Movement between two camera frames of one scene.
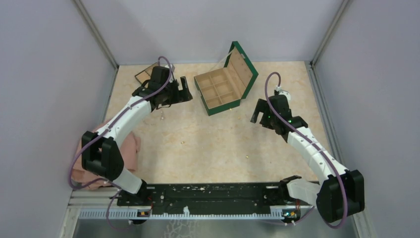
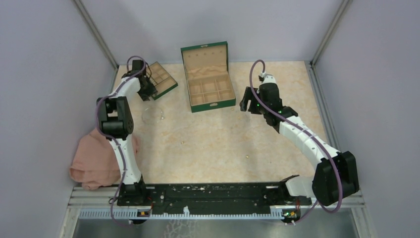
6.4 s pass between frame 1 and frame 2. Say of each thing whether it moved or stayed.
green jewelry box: moved
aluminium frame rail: stayed
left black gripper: moved
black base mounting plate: stayed
